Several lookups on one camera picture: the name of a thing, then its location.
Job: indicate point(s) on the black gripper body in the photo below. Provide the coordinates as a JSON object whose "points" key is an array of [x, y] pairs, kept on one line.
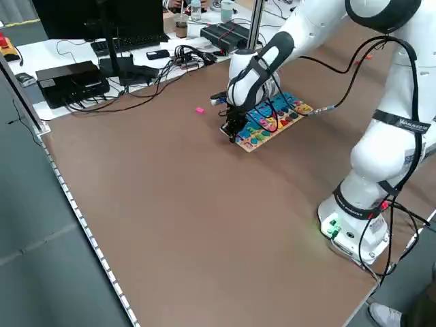
{"points": [[236, 117]]}

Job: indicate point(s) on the colourful wooden toy board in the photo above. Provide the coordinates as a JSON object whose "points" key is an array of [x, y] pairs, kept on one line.
{"points": [[285, 99]]}

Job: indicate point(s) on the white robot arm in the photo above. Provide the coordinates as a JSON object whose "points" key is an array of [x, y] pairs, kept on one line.
{"points": [[374, 160]]}

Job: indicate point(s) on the black finned power supply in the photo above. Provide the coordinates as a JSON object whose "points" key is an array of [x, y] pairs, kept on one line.
{"points": [[221, 32]]}

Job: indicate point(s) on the black phone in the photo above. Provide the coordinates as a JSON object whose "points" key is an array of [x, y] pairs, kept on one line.
{"points": [[157, 54]]}

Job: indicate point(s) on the brown coffee cup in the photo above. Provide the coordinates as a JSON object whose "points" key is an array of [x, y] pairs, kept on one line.
{"points": [[181, 30]]}

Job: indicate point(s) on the grey cup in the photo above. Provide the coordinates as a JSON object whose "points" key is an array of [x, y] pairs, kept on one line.
{"points": [[227, 12]]}

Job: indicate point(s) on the clear water bottle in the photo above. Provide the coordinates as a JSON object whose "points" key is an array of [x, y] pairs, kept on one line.
{"points": [[195, 12]]}

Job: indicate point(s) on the black keyboard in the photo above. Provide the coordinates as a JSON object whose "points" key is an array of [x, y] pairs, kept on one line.
{"points": [[136, 41]]}

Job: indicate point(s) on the person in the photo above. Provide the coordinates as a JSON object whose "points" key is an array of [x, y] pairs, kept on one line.
{"points": [[385, 315], [177, 4]]}

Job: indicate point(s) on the black monitor stand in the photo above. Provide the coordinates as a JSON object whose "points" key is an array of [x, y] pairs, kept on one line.
{"points": [[112, 64]]}

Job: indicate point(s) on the black box device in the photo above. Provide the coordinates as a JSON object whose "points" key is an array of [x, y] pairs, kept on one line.
{"points": [[68, 81]]}

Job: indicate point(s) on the black monitor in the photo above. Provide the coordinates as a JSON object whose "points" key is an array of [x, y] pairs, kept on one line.
{"points": [[68, 17]]}

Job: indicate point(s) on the small grey device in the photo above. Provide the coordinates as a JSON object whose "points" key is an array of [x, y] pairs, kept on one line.
{"points": [[25, 79]]}

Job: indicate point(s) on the red emergency stop button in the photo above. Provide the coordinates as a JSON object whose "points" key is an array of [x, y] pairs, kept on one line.
{"points": [[6, 44]]}

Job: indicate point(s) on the aluminium frame post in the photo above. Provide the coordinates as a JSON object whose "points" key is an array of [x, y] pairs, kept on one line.
{"points": [[255, 24]]}

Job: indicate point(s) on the aluminium frame rail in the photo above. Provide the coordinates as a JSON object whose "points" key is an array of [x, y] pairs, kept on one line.
{"points": [[20, 92]]}

